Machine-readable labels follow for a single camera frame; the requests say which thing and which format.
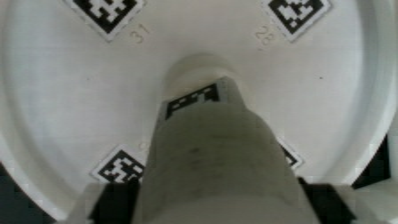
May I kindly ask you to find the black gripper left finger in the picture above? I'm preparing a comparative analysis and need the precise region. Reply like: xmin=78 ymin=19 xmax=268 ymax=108
xmin=89 ymin=178 xmax=140 ymax=224

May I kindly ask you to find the white cylindrical table leg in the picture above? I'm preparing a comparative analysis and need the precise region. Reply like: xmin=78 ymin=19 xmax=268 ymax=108
xmin=132 ymin=76 xmax=316 ymax=224

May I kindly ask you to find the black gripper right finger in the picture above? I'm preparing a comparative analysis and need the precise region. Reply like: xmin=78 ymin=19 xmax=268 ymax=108
xmin=295 ymin=177 xmax=357 ymax=224

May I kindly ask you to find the white round table top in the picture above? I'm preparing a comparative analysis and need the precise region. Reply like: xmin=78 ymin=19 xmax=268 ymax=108
xmin=0 ymin=0 xmax=398 ymax=224

